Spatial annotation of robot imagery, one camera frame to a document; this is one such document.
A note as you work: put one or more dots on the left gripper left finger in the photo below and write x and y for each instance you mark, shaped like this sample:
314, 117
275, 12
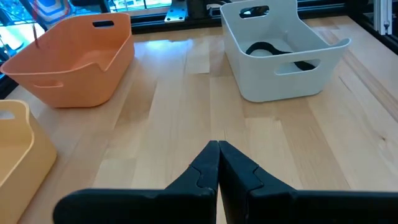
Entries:
174, 202

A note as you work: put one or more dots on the silver mounting plate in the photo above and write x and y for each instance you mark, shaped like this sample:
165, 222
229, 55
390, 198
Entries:
175, 12

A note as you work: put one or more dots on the silver aluminium extrusion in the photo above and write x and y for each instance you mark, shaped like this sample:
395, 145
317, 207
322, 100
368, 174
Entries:
382, 15

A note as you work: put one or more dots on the white plastic basket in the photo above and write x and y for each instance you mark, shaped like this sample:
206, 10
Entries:
264, 84

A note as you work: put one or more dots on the orange plastic basket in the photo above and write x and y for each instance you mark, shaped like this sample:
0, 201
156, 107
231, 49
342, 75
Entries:
77, 84

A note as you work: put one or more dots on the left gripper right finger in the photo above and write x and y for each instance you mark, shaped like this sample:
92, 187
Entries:
264, 202

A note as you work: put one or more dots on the black rubber band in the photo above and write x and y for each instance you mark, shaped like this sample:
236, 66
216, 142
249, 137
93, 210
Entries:
264, 46

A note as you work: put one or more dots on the striped colourful object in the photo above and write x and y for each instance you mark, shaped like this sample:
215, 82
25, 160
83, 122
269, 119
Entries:
49, 7

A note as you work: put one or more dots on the yellow plastic basket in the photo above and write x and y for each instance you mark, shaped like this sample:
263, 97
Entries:
28, 174

